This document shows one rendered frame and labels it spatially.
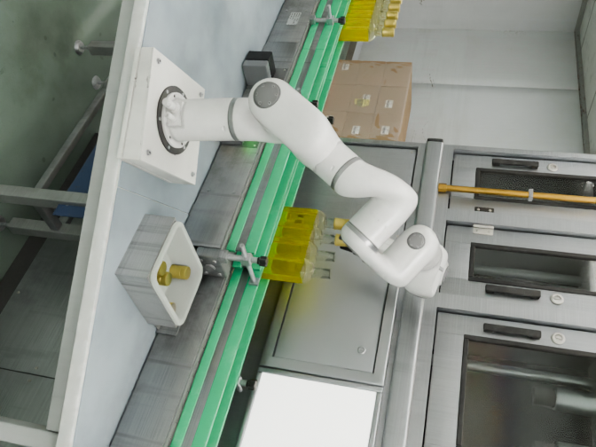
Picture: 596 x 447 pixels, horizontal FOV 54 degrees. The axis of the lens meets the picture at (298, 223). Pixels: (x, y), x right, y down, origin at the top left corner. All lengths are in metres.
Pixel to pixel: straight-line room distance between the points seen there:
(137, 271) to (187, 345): 0.28
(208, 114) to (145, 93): 0.14
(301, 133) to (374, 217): 0.22
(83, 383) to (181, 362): 0.27
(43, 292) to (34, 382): 0.32
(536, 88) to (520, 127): 0.68
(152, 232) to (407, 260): 0.57
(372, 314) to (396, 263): 0.47
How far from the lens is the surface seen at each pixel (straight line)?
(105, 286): 1.31
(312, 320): 1.68
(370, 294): 1.71
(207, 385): 1.46
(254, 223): 1.57
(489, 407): 1.63
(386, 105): 5.72
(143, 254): 1.34
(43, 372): 1.90
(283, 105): 1.16
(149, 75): 1.32
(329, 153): 1.17
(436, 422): 1.60
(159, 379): 1.49
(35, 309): 2.03
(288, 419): 1.57
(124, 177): 1.33
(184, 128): 1.33
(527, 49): 7.79
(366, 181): 1.14
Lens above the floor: 1.44
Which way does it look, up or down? 14 degrees down
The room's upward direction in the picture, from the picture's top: 96 degrees clockwise
